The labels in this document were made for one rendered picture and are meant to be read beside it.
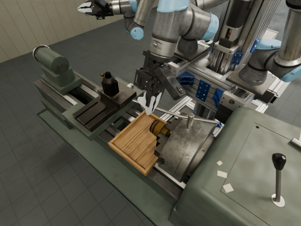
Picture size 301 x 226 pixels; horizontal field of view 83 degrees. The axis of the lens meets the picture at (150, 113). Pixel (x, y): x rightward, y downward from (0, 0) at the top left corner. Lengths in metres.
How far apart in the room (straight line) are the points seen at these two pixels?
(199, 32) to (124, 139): 0.79
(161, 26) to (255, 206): 0.58
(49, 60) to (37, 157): 1.28
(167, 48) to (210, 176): 0.43
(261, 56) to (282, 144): 0.49
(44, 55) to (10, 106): 1.78
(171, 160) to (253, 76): 0.70
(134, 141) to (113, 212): 0.95
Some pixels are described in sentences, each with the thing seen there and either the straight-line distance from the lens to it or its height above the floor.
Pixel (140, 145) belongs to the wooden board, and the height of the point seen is 0.89.
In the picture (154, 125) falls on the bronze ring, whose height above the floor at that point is 1.11.
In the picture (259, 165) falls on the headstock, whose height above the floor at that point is 1.25.
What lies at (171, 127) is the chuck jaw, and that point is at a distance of 0.86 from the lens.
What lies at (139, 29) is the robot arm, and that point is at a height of 1.37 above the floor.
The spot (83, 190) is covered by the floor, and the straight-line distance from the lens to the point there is 2.01.
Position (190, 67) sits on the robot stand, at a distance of 1.36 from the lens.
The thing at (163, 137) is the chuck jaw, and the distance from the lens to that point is 0.84.
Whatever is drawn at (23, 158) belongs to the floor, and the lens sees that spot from 2.48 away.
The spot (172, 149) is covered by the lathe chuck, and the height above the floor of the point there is 1.19.
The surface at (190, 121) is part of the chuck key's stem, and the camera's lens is 0.68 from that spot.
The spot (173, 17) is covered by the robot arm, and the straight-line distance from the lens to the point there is 0.49.
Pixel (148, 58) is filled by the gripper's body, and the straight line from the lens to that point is 0.54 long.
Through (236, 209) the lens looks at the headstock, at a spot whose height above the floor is 1.26.
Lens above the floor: 1.82
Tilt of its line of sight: 49 degrees down
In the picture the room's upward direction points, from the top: straight up
